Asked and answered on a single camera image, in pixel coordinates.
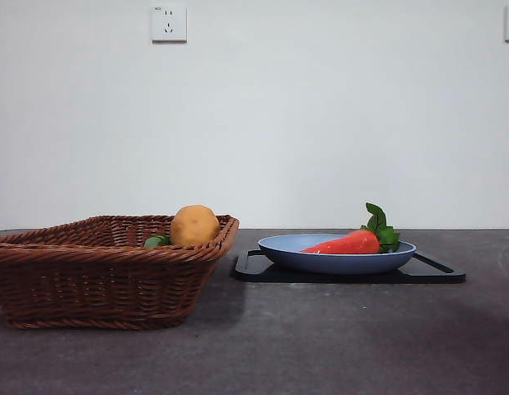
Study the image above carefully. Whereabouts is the blue round plate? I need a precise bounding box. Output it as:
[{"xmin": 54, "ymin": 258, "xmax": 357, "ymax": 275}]
[{"xmin": 256, "ymin": 233, "xmax": 418, "ymax": 276}]

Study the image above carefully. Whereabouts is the orange carrot with green leaves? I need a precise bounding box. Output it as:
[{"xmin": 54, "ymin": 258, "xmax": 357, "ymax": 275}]
[{"xmin": 299, "ymin": 202, "xmax": 401, "ymax": 255}]

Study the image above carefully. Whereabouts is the yellow-brown potato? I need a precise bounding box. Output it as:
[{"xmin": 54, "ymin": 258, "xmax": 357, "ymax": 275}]
[{"xmin": 169, "ymin": 204, "xmax": 222, "ymax": 247}]

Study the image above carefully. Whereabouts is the small green vegetable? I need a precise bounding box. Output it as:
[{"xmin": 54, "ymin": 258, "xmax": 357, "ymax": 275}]
[{"xmin": 143, "ymin": 233, "xmax": 172, "ymax": 249}]

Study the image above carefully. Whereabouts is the brown wicker basket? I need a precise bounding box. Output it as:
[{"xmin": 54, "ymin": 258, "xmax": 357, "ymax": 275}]
[{"xmin": 0, "ymin": 213, "xmax": 240, "ymax": 331}]

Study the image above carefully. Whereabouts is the black rectangular tray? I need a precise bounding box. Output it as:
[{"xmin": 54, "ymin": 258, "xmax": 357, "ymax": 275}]
[{"xmin": 233, "ymin": 248, "xmax": 467, "ymax": 285}]

